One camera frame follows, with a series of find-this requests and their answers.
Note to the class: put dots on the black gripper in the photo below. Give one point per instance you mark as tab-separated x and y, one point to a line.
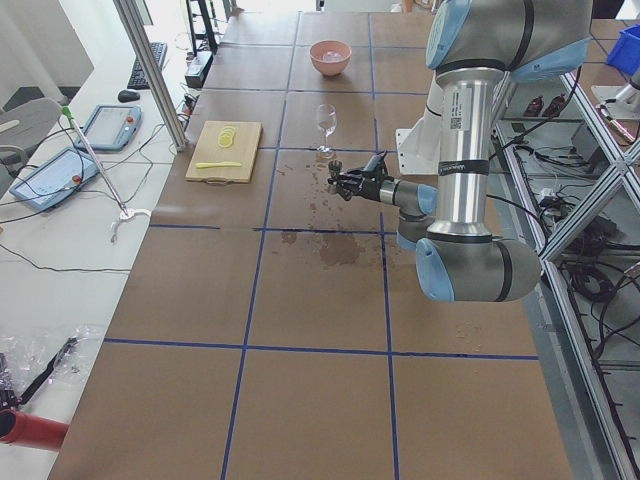
370	190

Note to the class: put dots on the steel double jigger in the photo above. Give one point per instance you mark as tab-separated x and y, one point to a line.
334	168

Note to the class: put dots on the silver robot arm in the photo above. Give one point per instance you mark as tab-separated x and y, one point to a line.
472	46

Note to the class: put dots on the clear wine glass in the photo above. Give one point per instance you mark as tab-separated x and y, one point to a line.
326	121

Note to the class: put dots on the pink bowl of ice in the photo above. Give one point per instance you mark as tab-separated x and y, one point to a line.
330	57

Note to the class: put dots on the yellow plastic knife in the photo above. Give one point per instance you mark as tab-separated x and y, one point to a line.
222	164

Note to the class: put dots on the lemon slice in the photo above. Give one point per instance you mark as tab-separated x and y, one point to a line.
225	142

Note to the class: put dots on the bamboo cutting board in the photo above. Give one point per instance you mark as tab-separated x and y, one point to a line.
246	140

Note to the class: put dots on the grabber stick with claw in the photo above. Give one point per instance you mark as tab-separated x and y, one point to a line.
126	213

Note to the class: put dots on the black computer mouse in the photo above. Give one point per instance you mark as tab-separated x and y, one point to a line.
126	96

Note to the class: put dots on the blue teach pendant far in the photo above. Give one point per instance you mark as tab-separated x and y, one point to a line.
111	127

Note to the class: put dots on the blue teach pendant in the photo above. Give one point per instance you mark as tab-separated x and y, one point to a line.
111	127
55	180

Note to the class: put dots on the blue teach pendant near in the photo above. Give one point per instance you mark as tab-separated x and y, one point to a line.
55	180

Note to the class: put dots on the blue storage bin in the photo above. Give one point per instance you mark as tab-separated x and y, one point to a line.
625	54

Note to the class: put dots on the grey office chair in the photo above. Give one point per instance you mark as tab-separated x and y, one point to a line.
22	130

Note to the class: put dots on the clear plastic bag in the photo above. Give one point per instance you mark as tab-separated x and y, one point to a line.
33	359

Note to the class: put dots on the red cylinder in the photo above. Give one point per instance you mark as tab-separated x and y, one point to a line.
26	430

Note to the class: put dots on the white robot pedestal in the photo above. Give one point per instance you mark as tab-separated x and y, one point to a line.
438	143

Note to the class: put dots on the aluminium frame post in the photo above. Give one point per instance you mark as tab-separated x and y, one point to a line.
134	28

